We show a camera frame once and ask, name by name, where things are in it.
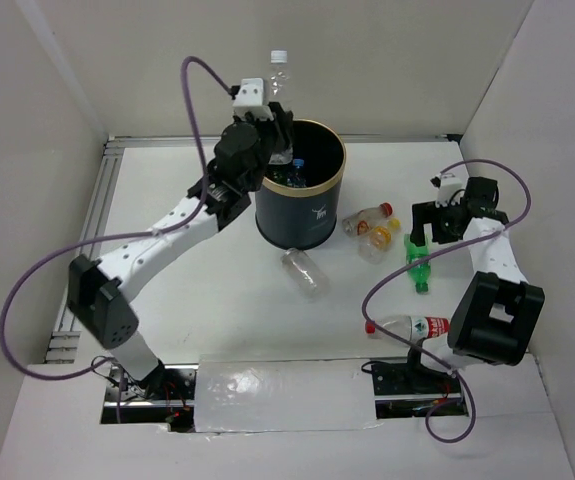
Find clear bottle white cap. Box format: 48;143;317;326
269;50;293;166

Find clear bottle blue label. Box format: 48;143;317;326
286;158;307;188

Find clear jar metal lid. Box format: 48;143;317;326
280;248;330;300

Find green bottle barcode label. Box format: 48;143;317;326
266;169;292;186

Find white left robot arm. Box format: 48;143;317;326
67;101;293;399

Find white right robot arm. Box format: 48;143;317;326
403;173;545;392

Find dark bin with gold rim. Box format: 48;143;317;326
255;120;346;250

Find clear bottle yellow cap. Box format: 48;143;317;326
358;217;401;264

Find clear bottle red cap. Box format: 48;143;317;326
342;202;394;238

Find clear bottle red label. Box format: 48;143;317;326
376;315;450;343

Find silver tape sheet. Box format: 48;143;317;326
194;357;379;434

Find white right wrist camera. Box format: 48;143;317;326
430;172;465;207

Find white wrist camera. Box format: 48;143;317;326
430;172;465;207
232;77;273;121

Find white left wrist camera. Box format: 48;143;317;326
232;77;273;121

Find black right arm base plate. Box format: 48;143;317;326
361;360;468;420

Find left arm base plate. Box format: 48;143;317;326
98;364;199;433

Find aluminium frame rail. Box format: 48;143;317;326
44;133;463;364

